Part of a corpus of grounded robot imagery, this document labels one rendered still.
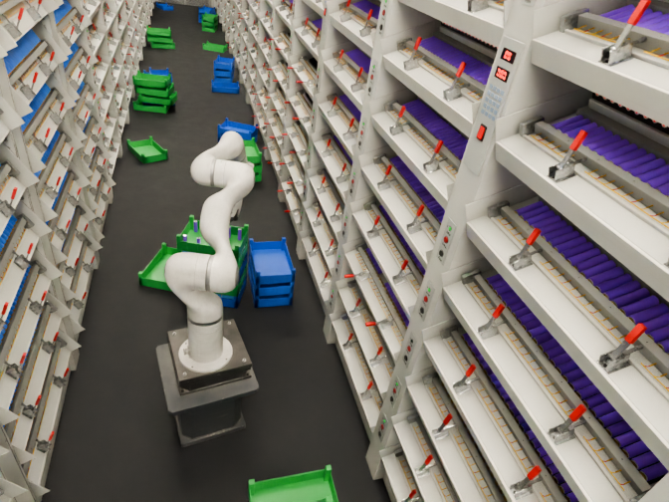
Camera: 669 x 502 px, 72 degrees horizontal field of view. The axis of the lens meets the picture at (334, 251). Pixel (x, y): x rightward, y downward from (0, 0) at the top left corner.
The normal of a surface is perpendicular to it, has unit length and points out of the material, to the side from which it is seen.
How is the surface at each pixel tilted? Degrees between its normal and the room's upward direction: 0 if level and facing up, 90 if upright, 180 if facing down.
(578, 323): 22
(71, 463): 0
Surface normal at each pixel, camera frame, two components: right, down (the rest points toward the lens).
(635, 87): -0.94, 0.34
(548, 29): 0.26, 0.59
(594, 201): -0.23, -0.73
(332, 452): 0.14, -0.81
